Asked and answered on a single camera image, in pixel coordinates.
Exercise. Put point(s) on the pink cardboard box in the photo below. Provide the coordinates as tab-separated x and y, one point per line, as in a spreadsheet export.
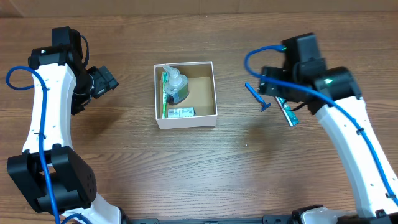
202	96

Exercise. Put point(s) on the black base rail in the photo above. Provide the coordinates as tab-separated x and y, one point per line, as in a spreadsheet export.
266	219

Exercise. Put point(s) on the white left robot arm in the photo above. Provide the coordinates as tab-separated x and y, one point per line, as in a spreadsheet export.
51	176

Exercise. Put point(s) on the small green white packet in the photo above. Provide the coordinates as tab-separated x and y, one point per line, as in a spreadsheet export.
181	112

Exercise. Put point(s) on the blue disposable razor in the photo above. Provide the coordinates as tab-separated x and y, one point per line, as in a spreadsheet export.
257	96

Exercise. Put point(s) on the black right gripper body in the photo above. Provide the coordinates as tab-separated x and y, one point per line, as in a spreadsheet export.
268	84

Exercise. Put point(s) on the teal toothpaste tube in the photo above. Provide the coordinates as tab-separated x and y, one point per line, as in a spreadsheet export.
287	111

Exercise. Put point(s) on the green toothbrush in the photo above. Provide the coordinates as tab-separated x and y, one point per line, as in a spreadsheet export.
164	94

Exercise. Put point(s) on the clear soap pump bottle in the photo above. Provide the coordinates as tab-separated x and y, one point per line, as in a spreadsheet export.
176	86

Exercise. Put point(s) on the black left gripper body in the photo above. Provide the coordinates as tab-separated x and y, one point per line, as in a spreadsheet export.
104	82

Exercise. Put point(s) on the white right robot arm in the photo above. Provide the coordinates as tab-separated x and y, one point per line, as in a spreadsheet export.
333	96

